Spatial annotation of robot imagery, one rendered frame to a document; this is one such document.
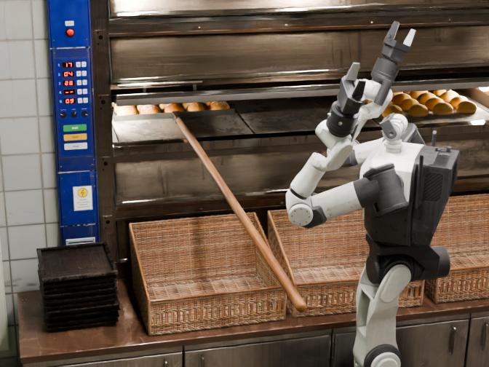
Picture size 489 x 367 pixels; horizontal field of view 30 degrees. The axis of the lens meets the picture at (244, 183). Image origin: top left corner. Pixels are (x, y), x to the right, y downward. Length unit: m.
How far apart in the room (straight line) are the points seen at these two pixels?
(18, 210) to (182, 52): 0.92
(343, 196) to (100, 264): 1.15
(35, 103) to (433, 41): 1.68
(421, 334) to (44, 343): 1.51
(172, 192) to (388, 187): 1.25
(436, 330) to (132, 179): 1.40
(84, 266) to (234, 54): 1.04
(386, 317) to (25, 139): 1.56
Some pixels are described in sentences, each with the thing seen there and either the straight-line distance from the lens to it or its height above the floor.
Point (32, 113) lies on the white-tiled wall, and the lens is 3.68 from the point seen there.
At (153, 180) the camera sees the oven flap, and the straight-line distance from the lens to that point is 3.82.
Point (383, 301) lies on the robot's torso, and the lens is 3.21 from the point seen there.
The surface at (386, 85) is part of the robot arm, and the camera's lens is 3.30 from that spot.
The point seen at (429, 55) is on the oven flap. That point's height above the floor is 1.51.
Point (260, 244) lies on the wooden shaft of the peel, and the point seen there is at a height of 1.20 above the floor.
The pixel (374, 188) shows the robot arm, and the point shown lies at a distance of 2.87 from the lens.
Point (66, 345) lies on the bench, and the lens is 3.53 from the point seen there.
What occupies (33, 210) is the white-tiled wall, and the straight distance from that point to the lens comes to 3.82.
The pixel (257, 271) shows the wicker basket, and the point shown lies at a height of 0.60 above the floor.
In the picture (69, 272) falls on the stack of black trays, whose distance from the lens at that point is 3.56.
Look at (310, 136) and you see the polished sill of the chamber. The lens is 3.92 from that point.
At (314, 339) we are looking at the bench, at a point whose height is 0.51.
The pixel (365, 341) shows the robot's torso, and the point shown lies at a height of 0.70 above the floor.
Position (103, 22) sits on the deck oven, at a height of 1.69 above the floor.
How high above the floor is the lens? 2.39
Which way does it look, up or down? 21 degrees down
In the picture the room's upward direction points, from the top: 1 degrees clockwise
